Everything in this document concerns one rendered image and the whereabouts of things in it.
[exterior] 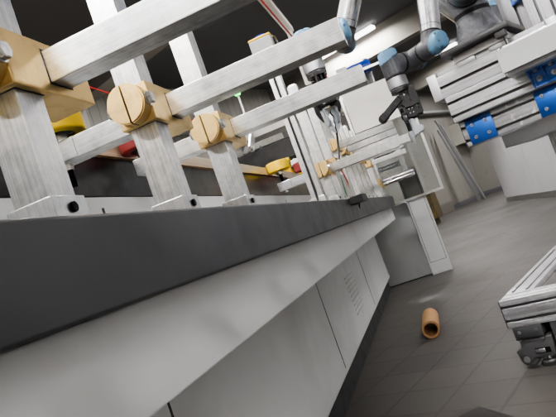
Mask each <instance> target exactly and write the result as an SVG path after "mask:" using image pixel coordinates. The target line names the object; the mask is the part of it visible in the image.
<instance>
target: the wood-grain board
mask: <svg viewBox="0 0 556 417"><path fill-rule="evenodd" d="M94 157H98V158H106V159H114V160H121V161H134V160H135V159H138V156H136V157H129V158H126V157H123V156H122V155H121V153H120V151H119V148H118V146H116V147H114V148H113V149H111V150H108V151H105V152H103V153H101V154H99V155H97V156H94ZM180 164H181V166H182V167H188V168H195V169H203V170H213V166H212V163H211V160H210V159H208V158H203V157H197V156H194V157H192V158H189V159H188V160H186V161H182V162H180ZM239 165H240V167H241V170H242V173H243V174H248V175H262V176H270V177H277V178H280V176H278V175H277V174H274V175H268V172H267V170H266V168H263V167H258V166H253V165H244V164H239ZM282 175H283V177H284V179H291V178H294V177H296V176H298V175H301V174H299V173H297V174H296V173H294V172H289V171H284V174H282Z"/></svg>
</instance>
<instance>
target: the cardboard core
mask: <svg viewBox="0 0 556 417"><path fill-rule="evenodd" d="M422 332H423V334H424V336H425V337H427V338H436V337H438V335H439V333H440V326H439V314H438V312H437V311H436V310H435V309H431V308H429V309H426V310H425V311H424V312H423V315H422Z"/></svg>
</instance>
